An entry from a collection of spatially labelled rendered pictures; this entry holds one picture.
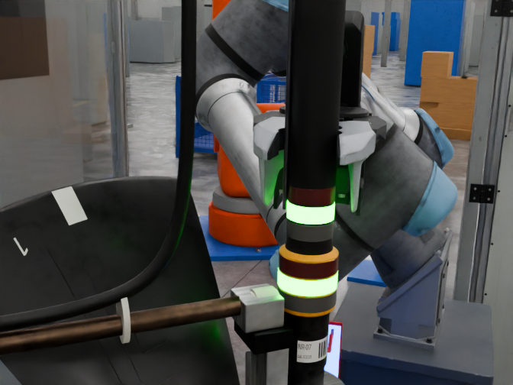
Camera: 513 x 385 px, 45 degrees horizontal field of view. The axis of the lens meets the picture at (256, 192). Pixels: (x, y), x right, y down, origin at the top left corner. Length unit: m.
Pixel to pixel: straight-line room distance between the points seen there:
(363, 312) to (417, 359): 0.20
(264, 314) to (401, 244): 0.78
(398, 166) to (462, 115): 9.05
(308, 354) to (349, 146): 0.16
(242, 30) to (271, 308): 0.57
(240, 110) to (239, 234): 3.59
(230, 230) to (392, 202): 3.81
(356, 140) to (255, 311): 0.14
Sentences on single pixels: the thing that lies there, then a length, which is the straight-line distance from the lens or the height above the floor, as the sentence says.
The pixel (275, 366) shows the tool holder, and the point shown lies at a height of 1.34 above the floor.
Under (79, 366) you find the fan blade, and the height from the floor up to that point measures 1.34.
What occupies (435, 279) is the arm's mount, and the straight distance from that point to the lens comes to 1.18.
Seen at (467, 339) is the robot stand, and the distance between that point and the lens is 1.30.
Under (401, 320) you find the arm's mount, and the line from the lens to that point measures 1.23.
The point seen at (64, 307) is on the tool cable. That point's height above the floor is 1.40.
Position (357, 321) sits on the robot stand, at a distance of 1.30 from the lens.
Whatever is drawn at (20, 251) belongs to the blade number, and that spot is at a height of 1.41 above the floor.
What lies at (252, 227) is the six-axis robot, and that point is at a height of 0.19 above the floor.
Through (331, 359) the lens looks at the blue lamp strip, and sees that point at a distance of 0.89.
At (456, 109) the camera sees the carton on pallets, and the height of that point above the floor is 0.42.
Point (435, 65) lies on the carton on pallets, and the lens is 9.67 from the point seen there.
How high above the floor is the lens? 1.58
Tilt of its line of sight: 15 degrees down
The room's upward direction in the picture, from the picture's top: 1 degrees clockwise
